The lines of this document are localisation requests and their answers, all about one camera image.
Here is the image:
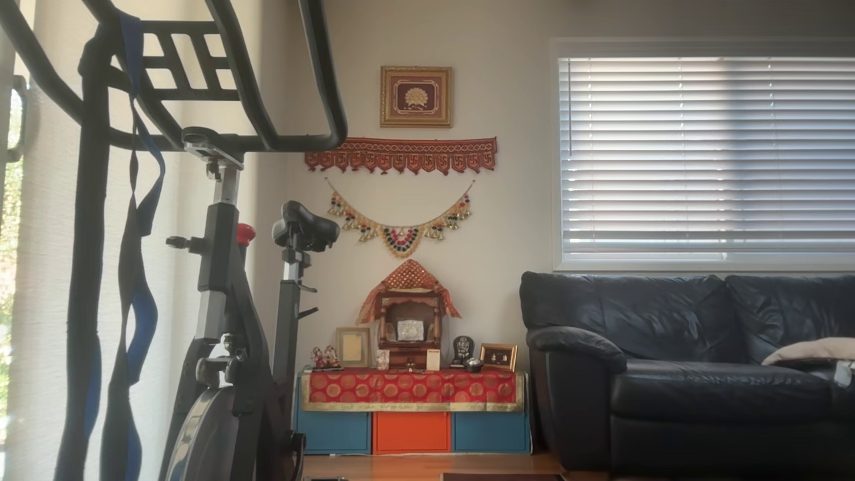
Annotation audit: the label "white sheer curtain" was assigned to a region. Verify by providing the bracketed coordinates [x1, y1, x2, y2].
[0, 0, 263, 481]

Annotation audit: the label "red gold patterned cloth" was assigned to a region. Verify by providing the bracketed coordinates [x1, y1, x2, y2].
[300, 369, 526, 412]

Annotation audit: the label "wooden shrine with canopy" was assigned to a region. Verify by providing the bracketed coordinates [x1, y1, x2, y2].
[356, 259, 462, 370]

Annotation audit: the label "blue black hanging strap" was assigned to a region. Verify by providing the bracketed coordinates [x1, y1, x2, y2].
[53, 10, 168, 481]

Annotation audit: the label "dark floor rug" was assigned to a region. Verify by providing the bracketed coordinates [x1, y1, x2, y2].
[441, 472, 567, 481]

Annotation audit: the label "small colourful figurines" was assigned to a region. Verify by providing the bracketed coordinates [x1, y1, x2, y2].
[311, 345, 343, 371]

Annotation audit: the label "beaded garland wall hanging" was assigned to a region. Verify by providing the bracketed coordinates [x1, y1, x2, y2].
[325, 177, 476, 259]

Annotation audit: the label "black exercise bike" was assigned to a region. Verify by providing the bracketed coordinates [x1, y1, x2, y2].
[0, 0, 348, 481]

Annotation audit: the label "gold framed wall picture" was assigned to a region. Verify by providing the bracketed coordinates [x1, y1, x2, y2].
[380, 65, 453, 128]

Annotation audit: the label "white window frame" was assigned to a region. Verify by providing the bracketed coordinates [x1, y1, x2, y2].
[551, 38, 855, 273]

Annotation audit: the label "blue storage bin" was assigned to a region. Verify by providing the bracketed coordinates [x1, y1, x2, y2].
[295, 411, 371, 456]
[453, 412, 531, 454]

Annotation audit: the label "gold photo frame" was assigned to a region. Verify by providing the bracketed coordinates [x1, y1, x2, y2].
[335, 327, 371, 368]

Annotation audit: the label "white window blinds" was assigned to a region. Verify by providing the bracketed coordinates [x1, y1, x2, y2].
[558, 57, 855, 263]

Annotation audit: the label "small gold framed picture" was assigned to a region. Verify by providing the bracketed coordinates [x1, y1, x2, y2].
[480, 343, 518, 372]

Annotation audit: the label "black leather sofa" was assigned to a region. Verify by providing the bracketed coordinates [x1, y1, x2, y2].
[520, 271, 855, 476]

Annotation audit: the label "red embroidered wall hanging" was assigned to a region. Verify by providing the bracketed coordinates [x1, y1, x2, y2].
[305, 137, 498, 176]

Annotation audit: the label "beige cushion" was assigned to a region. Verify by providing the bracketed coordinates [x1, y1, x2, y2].
[761, 337, 855, 367]

